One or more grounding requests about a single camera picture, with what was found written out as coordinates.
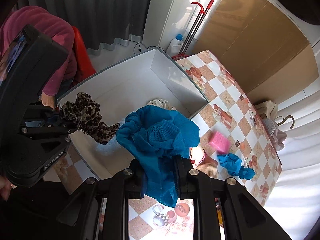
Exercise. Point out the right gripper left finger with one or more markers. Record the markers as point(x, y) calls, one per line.
point(105, 212)

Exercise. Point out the blue rubber glove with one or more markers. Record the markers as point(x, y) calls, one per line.
point(233, 164)

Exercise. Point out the patterned checkered tablecloth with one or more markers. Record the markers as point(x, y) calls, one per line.
point(229, 112)

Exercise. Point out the beige knitted sock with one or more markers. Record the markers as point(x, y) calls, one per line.
point(202, 162)

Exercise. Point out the grey storage box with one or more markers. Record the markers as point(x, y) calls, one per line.
point(123, 88)

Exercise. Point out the person's hand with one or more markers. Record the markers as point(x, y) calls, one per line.
point(48, 100)

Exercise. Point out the red handled mop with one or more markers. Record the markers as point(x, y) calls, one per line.
point(194, 28)

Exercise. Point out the leopard print scrunchie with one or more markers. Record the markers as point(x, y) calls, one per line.
point(84, 115)

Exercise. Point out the pink foam sponge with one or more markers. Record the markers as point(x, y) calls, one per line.
point(220, 143)

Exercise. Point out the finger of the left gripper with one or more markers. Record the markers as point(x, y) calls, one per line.
point(47, 132)

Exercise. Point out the white polka dot scrunchie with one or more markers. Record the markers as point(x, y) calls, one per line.
point(161, 103)

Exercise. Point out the magenta fleece sleeve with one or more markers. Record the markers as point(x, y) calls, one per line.
point(49, 44)

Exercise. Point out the dark grey curtain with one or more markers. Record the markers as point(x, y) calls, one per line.
point(103, 24)

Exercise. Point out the brown cardboard sheet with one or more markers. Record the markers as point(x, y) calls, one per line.
point(264, 51)

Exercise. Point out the blue mesh cloth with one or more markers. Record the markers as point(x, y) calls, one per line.
point(154, 136)

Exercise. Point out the pile of clothes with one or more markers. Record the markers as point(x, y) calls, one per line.
point(267, 111)

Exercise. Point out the white plastic bottle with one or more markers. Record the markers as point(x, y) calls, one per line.
point(175, 45)

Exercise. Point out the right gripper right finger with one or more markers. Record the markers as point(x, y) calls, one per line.
point(193, 184)

